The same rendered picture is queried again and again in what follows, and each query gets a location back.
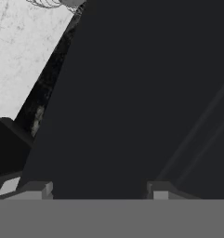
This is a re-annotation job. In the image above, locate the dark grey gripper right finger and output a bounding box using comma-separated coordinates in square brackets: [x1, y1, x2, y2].
[146, 180, 202, 200]

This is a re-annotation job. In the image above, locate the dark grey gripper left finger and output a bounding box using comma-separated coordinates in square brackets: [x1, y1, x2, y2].
[0, 180, 55, 200]

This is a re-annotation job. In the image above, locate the dark grey cabinet front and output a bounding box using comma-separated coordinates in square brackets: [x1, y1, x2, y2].
[17, 0, 224, 200]

